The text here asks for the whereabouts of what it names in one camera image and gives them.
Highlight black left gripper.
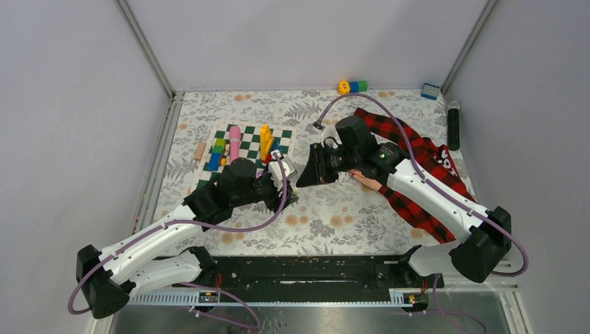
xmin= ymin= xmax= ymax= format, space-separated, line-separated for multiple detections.
xmin=232 ymin=161 xmax=298 ymax=212

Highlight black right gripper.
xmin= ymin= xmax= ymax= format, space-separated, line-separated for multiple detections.
xmin=296 ymin=142 xmax=360 ymax=188

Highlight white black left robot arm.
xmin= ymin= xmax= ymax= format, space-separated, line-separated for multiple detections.
xmin=67 ymin=151 xmax=298 ymax=319

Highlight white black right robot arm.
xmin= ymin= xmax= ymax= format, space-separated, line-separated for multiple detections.
xmin=296 ymin=116 xmax=511 ymax=287

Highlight mannequin hand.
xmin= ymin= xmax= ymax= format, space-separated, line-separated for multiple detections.
xmin=348 ymin=170 xmax=382 ymax=191

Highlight green white checkered board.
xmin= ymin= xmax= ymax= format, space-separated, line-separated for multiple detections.
xmin=193 ymin=120 xmax=296 ymax=189

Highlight yellow toy block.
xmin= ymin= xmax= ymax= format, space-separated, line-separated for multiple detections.
xmin=260 ymin=124 xmax=274 ymax=164

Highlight stacked colourful toy bricks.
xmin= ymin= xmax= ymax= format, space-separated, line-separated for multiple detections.
xmin=206 ymin=138 xmax=226 ymax=171

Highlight floral patterned table mat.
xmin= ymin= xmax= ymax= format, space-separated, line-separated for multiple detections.
xmin=154 ymin=91 xmax=475 ymax=256

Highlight pink cylindrical toy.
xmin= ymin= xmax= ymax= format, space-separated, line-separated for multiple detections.
xmin=229 ymin=125 xmax=241 ymax=164

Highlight wooden block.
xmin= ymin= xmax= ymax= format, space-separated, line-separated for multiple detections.
xmin=193 ymin=142 xmax=207 ymax=161

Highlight yellow blue green toy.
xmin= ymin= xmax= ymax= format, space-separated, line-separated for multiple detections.
xmin=337 ymin=81 xmax=368 ymax=95

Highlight red black plaid sleeve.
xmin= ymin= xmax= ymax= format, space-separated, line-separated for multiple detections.
xmin=352 ymin=107 xmax=478 ymax=244

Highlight blue white toy brick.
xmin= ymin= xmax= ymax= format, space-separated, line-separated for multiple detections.
xmin=420 ymin=83 xmax=440 ymax=100

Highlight black power strip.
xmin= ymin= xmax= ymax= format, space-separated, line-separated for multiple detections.
xmin=447 ymin=100 xmax=461 ymax=151

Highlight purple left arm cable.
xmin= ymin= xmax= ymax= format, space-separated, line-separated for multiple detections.
xmin=67 ymin=154 xmax=289 ymax=316

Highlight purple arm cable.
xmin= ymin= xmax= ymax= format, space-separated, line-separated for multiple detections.
xmin=67 ymin=154 xmax=289 ymax=316
xmin=313 ymin=93 xmax=530 ymax=278

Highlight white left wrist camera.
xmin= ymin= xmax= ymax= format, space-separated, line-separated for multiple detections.
xmin=267 ymin=157 xmax=297 ymax=190

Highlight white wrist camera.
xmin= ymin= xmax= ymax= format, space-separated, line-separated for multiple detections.
xmin=267 ymin=157 xmax=297 ymax=190
xmin=321 ymin=125 xmax=340 ymax=148

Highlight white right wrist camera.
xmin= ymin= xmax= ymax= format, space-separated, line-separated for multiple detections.
xmin=321 ymin=125 xmax=340 ymax=148

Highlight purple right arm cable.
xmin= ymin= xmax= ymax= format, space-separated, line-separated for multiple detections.
xmin=313 ymin=93 xmax=530 ymax=278

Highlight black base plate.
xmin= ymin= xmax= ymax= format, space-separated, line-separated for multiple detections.
xmin=195 ymin=255 xmax=445 ymax=303

